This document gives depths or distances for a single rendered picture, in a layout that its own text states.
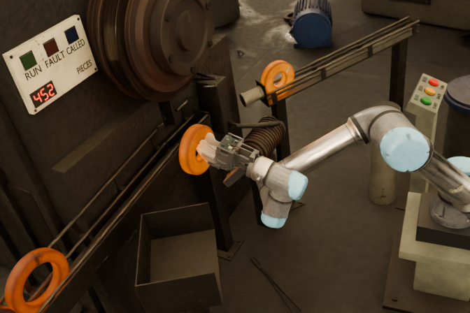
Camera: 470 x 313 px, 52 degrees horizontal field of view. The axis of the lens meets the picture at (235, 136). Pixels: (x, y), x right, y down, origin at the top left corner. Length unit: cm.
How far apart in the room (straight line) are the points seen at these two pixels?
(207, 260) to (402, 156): 62
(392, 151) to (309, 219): 108
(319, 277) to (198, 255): 79
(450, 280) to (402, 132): 82
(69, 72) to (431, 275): 147
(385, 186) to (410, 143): 102
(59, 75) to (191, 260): 65
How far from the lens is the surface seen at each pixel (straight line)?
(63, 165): 151
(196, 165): 146
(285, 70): 201
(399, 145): 134
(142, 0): 145
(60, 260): 147
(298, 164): 147
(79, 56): 150
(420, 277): 203
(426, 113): 203
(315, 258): 219
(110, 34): 143
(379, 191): 237
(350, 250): 223
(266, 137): 201
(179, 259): 147
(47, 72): 143
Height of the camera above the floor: 169
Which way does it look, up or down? 35 degrees down
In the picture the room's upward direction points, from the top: 10 degrees counter-clockwise
